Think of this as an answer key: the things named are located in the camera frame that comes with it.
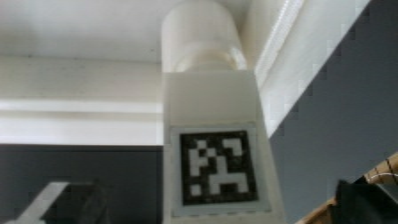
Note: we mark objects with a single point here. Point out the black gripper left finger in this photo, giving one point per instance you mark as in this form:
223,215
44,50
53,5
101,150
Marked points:
69,203

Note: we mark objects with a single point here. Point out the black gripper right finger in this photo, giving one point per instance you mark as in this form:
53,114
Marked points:
366,204

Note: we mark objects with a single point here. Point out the white table leg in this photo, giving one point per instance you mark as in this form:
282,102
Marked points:
220,186

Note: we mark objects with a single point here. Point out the white square tabletop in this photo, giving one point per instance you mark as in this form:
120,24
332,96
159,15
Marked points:
79,58

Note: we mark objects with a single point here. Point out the wooden desk surface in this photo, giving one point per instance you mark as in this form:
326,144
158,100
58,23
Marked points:
380,175

